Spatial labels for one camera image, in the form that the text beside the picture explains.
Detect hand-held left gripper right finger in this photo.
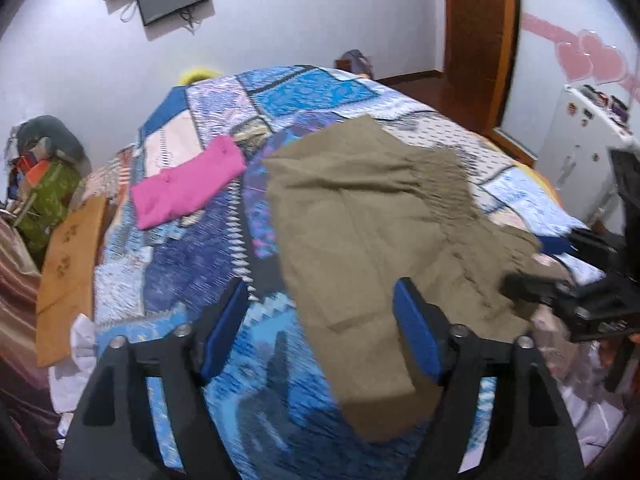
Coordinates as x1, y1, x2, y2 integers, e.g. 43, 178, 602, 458
392, 277, 587, 480

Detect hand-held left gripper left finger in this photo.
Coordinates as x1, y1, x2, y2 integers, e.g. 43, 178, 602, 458
59, 277, 251, 480

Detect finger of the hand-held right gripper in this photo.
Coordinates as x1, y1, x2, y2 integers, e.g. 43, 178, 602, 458
501, 271, 581, 313
541, 229, 626, 277

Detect khaki pants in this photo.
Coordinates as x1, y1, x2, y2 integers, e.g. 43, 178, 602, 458
261, 115, 545, 442

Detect blue patchwork blanket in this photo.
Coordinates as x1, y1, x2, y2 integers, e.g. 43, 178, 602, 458
92, 65, 608, 480

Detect yellow bed sheet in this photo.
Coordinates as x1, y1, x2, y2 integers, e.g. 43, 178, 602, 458
515, 160, 566, 206

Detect white cabinet with stickers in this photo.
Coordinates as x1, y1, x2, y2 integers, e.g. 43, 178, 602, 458
534, 84, 640, 223

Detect small bottles on cabinet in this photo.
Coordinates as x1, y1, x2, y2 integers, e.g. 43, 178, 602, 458
580, 82, 640, 123

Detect pink garment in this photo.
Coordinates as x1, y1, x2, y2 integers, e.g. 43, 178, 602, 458
131, 136, 247, 231

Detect white plastic bag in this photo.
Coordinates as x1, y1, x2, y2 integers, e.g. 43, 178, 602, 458
49, 314, 102, 413

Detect striped patterned pillow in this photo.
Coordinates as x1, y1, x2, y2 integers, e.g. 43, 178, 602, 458
80, 147, 138, 211

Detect striped brown curtain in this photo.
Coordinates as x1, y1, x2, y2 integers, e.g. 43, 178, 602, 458
0, 212, 61, 476

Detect pile of clothes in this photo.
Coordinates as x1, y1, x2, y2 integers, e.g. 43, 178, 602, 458
14, 162, 82, 257
4, 125, 51, 201

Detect white sliding door with hearts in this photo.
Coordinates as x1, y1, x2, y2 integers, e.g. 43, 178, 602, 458
500, 0, 640, 161

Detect wooden door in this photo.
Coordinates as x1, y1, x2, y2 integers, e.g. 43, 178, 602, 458
442, 0, 522, 137

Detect grey plush pillow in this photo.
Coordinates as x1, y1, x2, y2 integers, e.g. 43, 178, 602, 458
17, 115, 92, 173

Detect blue bag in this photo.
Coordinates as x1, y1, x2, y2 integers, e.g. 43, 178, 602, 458
335, 49, 377, 79

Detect yellow foam ring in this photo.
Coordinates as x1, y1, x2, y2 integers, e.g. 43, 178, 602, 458
177, 64, 224, 87

